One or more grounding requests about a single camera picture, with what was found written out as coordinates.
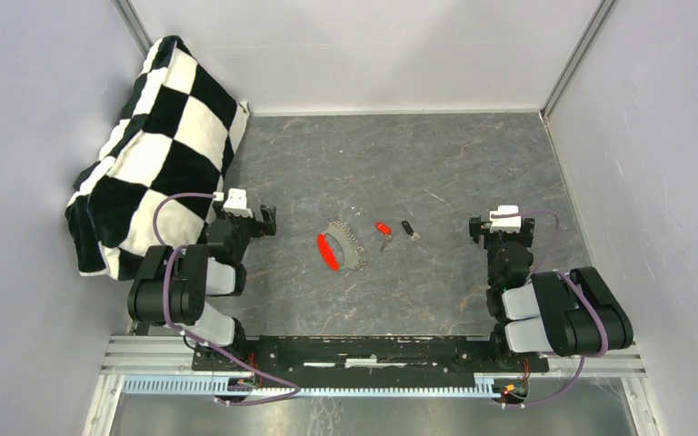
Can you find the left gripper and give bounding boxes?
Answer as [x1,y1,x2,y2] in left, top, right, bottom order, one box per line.
[213,202,276,263]

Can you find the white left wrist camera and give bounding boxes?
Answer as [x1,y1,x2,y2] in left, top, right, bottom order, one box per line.
[222,188,254,218]

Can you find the white toothed cable duct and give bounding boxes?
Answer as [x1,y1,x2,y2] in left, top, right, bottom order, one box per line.
[121,375,501,399]

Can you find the key with red tag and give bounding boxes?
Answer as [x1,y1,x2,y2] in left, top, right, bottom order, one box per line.
[375,222,394,252]

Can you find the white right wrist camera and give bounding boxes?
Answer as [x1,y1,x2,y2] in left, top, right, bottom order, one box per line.
[489,205,523,233]

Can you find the black white checkered blanket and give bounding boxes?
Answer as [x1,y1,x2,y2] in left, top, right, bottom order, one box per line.
[65,35,250,281]

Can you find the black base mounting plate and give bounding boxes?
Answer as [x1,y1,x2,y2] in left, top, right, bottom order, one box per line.
[192,336,550,390]

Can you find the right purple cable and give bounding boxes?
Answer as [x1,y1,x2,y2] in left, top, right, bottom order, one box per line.
[493,209,610,409]

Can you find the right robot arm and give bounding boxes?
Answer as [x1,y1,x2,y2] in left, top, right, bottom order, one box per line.
[469,211,634,371]

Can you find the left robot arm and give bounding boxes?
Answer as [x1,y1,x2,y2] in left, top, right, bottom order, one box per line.
[127,205,277,371]

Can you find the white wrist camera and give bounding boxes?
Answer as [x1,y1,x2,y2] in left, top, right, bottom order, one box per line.
[489,205,523,233]
[222,188,254,218]

